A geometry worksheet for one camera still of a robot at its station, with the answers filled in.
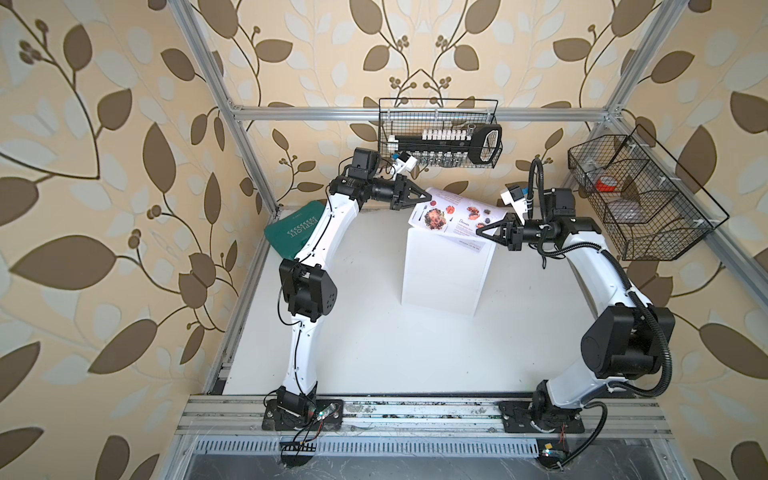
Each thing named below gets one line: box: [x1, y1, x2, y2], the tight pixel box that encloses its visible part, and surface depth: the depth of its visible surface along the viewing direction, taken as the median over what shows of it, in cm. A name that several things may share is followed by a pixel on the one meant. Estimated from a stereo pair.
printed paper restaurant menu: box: [408, 187, 509, 253], surface depth 75 cm
